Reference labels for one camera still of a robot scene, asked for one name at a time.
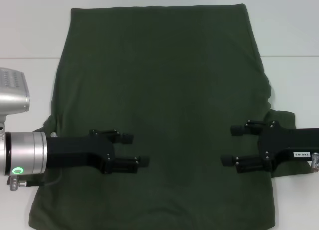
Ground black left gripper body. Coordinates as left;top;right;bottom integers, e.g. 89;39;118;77
46;133;116;175

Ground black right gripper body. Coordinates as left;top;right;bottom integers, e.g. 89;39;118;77
257;120;319;172

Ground dark green t-shirt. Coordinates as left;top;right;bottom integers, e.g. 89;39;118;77
28;3;297;230

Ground silver right arm cable connector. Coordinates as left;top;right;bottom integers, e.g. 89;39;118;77
310;152;319;173

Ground left arm cable with connector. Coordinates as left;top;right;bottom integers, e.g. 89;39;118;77
6;165;62;192

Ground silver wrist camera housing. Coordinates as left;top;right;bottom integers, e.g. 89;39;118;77
0;67;31;131

